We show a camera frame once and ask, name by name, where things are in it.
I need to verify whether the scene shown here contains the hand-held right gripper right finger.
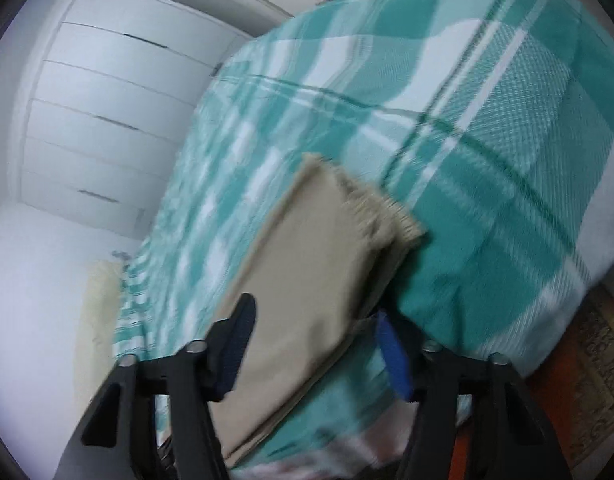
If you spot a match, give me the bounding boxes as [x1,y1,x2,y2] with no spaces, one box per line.
[374,310,573,480]

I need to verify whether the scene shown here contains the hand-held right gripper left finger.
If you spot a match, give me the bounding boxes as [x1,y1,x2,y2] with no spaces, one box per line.
[54,292,258,480]

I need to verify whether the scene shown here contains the khaki pants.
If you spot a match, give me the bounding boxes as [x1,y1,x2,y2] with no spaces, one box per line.
[207,152,428,466]

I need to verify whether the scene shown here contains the green plaid duvet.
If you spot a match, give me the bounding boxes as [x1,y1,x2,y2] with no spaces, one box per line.
[112,0,614,480]

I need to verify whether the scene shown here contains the white wardrobe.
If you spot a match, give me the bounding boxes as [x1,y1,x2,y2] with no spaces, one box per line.
[17,0,253,216]

